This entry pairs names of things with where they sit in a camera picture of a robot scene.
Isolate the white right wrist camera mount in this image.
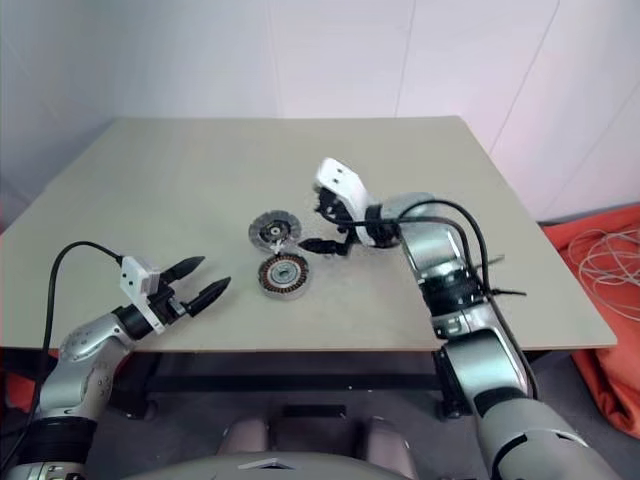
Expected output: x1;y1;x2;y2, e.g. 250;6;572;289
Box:
313;157;382;246

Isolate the grey robot torso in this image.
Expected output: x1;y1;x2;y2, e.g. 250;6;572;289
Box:
124;451;417;480

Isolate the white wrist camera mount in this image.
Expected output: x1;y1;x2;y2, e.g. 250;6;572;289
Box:
313;157;382;246
118;255;166;335

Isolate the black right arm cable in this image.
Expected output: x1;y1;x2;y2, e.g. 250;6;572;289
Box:
327;199;540;401

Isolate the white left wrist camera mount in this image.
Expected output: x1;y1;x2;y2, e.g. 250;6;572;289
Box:
118;255;166;335

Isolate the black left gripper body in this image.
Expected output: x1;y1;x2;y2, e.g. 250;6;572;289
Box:
149;283;196;327

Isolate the orange beanbag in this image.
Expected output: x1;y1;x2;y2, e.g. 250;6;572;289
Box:
542;201;640;441

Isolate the motor housing with copper windings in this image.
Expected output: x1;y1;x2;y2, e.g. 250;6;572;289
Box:
257;253;314;300

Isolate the white coiled cable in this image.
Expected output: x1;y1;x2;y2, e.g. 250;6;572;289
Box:
569;227;640;321

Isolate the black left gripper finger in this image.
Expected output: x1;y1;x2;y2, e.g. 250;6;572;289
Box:
187;275;233;317
160;255;207;285

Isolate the orange cloth bag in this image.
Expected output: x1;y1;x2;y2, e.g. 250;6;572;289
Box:
0;349;51;416

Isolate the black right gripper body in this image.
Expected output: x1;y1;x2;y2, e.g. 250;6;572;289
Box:
315;189;361;244

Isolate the grey round motor lid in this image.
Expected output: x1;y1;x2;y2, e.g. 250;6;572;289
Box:
248;210;302;250

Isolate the black table frame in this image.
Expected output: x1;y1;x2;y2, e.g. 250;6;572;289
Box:
107;349;556;419

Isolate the black spoked rotor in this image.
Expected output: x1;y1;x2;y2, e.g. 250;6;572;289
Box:
251;212;299;247

